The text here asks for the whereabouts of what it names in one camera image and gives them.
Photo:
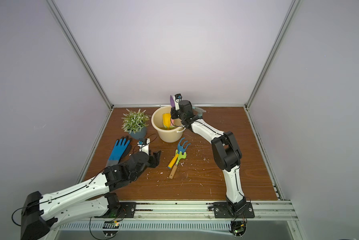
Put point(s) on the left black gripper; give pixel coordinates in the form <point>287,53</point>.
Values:
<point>153,159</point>

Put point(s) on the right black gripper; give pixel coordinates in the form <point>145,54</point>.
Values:
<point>176,113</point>

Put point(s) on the teal spray bottle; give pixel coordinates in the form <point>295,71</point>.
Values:
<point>199,111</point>

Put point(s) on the purple trowel pink handle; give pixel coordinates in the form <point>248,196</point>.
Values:
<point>172,103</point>

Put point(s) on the yellow plastic scoop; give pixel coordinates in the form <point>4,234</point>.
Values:
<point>166,120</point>

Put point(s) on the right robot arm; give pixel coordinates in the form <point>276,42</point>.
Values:
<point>226,151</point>

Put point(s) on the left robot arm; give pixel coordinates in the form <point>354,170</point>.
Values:
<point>92,198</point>

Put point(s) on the blue gardening glove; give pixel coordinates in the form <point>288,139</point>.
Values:
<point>121,148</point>

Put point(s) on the cream plastic bucket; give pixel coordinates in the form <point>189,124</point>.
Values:
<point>168,130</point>

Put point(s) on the artificial green potted plant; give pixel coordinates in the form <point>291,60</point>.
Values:
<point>135,123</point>

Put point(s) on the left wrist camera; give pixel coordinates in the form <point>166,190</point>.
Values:
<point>143,145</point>

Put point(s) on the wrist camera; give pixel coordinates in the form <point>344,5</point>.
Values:
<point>177,99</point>
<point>143,145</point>

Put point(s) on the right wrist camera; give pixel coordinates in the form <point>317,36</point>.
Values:
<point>177,99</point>

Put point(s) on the blue rake yellow handle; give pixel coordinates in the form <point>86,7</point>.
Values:
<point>181,149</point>

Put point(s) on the green rake wooden handle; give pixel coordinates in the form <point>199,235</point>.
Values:
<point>174,168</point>

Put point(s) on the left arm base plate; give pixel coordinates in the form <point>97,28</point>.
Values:
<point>119,210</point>

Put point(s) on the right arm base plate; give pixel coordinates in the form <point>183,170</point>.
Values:
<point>224,210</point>

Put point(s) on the aluminium front rail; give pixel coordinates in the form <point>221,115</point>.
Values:
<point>176,210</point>

